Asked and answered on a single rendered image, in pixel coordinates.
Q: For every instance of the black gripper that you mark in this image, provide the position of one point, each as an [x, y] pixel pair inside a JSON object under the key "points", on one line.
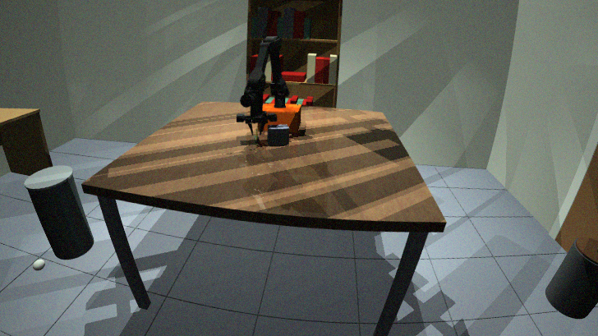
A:
{"points": [[271, 116]]}

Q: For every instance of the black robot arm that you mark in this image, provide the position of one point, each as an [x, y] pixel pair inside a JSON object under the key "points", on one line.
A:
{"points": [[253, 92]]}

